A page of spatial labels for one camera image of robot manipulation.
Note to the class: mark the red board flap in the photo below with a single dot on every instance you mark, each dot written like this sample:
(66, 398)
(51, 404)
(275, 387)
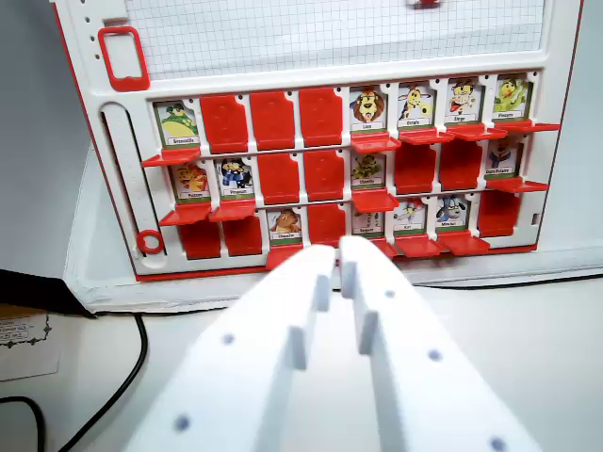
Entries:
(279, 256)

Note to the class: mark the white printed paper card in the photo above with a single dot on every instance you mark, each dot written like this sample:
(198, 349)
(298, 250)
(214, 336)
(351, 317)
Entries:
(23, 348)

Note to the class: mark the red and white game board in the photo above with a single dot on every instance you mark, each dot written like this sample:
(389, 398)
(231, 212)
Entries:
(330, 47)

